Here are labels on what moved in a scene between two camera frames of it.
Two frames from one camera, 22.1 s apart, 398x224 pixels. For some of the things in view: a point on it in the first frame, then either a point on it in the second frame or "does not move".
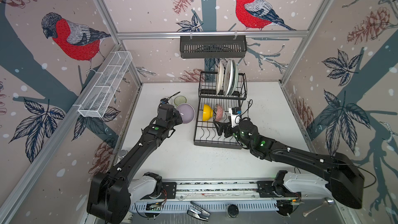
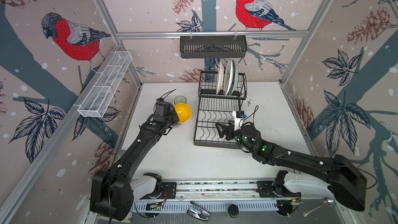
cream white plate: [220, 77] does not move
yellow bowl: [208, 112] -> [184, 112]
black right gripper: [228, 125] does not move
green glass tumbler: [180, 99] does not move
